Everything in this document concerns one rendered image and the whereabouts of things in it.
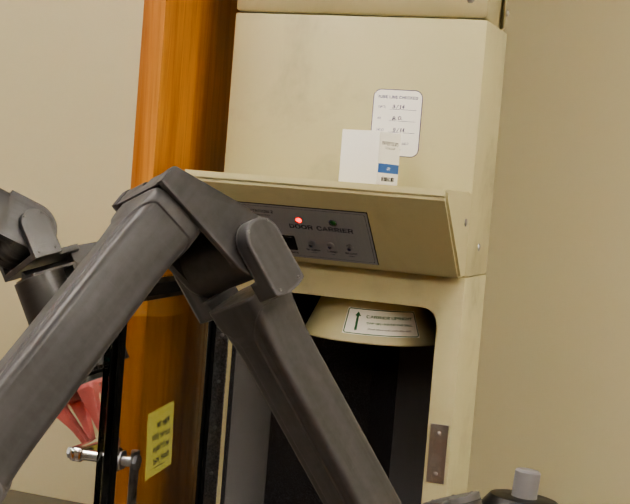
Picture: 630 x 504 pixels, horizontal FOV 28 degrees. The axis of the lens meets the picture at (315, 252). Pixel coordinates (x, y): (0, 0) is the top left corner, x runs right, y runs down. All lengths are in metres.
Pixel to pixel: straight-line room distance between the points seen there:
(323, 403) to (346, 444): 0.04
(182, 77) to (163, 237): 0.56
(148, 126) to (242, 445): 0.43
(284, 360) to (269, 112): 0.53
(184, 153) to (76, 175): 0.61
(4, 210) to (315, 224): 0.35
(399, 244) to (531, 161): 0.51
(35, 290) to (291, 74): 0.41
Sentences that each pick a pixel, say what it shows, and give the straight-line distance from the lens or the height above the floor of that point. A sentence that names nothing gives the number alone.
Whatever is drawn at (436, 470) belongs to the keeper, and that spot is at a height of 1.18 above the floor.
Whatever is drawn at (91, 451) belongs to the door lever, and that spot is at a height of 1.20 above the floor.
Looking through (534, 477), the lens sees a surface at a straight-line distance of 1.40.
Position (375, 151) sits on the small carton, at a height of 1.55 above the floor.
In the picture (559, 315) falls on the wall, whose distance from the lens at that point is 1.89.
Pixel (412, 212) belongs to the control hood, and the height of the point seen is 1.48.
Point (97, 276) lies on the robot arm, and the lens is 0.99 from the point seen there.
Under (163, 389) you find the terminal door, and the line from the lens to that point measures 1.43.
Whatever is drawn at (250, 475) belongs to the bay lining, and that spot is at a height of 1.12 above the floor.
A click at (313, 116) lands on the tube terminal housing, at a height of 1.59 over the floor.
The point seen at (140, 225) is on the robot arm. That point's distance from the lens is 1.03.
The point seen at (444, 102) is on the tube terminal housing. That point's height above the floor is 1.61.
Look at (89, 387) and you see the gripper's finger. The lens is 1.38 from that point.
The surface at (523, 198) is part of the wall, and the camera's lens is 1.90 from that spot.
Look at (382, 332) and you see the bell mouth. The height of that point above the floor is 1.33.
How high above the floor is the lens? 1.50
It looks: 3 degrees down
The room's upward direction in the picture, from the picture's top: 5 degrees clockwise
